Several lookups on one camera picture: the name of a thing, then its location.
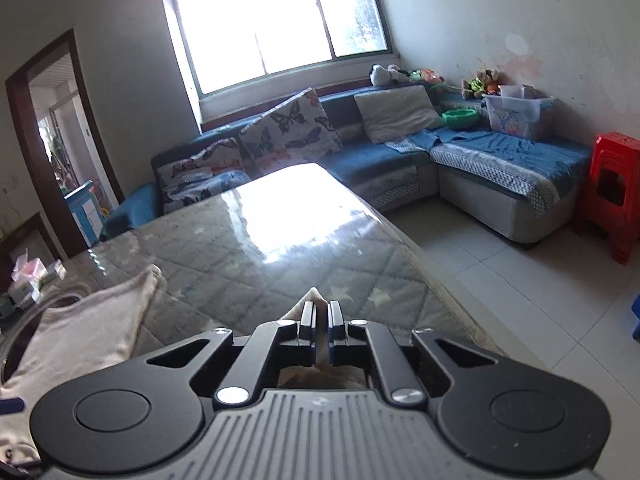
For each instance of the blue sofa cover cloth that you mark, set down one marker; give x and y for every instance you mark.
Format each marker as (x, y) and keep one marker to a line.
(480, 142)

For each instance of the green plastic basin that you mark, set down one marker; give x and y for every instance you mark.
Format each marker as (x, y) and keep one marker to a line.
(460, 117)

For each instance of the plush toys on sofa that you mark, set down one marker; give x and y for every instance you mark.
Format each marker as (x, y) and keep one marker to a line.
(481, 84)

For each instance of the small butterfly print cushion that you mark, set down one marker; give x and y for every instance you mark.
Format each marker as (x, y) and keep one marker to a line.
(200, 170)

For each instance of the window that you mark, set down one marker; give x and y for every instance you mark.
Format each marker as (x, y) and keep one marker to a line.
(280, 20)

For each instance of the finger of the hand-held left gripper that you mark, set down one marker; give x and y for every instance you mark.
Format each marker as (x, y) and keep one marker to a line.
(11, 405)

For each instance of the red plastic stool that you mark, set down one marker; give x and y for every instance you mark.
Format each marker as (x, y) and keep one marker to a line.
(612, 180)

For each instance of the blue plastic object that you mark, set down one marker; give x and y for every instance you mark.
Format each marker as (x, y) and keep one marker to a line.
(635, 320)

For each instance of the colourful plush toy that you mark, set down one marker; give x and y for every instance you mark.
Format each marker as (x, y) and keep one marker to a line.
(429, 77)

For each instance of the tissue box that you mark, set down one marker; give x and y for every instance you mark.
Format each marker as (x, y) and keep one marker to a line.
(27, 280)

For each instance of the white and black plush toy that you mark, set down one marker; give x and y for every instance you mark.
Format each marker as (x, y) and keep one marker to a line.
(382, 75)

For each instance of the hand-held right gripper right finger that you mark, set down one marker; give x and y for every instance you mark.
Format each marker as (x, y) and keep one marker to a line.
(334, 321)

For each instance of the blue toy cabinet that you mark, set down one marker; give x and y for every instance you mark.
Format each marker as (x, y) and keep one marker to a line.
(85, 212)

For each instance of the clear plastic storage box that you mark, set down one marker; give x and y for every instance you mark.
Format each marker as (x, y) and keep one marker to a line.
(517, 115)

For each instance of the beige garment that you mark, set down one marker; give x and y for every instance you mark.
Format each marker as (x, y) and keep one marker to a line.
(90, 330)

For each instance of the dark wooden door frame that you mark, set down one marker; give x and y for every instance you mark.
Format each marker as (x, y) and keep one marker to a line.
(20, 125)

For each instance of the blue corner sofa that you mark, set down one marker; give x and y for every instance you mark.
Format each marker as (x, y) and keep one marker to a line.
(372, 162)

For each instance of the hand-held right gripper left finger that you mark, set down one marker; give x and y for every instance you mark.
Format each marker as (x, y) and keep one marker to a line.
(309, 321)

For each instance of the large butterfly print cushion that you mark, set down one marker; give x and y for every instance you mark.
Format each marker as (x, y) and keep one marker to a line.
(290, 130)

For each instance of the white pillow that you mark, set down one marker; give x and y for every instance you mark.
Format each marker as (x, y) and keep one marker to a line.
(395, 112)

